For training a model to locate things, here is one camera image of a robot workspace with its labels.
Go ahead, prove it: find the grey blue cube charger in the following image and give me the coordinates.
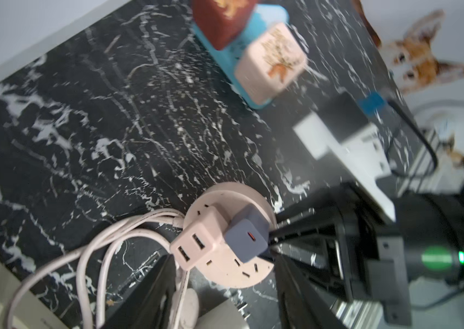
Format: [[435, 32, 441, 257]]
[[224, 204, 270, 263]]

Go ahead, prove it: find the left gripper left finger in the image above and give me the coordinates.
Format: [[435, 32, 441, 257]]
[[103, 255, 176, 329]]

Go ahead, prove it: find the pink cube charger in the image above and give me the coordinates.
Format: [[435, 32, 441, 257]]
[[170, 206, 228, 271]]

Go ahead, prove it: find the pink printed cube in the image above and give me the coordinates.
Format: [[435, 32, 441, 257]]
[[234, 22, 307, 106]]

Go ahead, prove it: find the pink coiled cable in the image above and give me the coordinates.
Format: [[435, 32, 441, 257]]
[[1, 207, 200, 329]]

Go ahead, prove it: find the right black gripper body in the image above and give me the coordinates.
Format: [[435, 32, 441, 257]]
[[268, 183, 412, 326]]

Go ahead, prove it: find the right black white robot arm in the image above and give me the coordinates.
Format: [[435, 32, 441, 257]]
[[269, 182, 464, 328]]

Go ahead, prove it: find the round pink socket hub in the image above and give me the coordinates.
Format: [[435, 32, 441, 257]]
[[170, 182, 276, 289]]

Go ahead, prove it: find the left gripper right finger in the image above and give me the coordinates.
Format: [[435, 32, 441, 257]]
[[274, 255, 339, 328]]

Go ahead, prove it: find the dark red printed cube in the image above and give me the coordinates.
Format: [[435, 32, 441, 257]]
[[191, 0, 258, 51]]

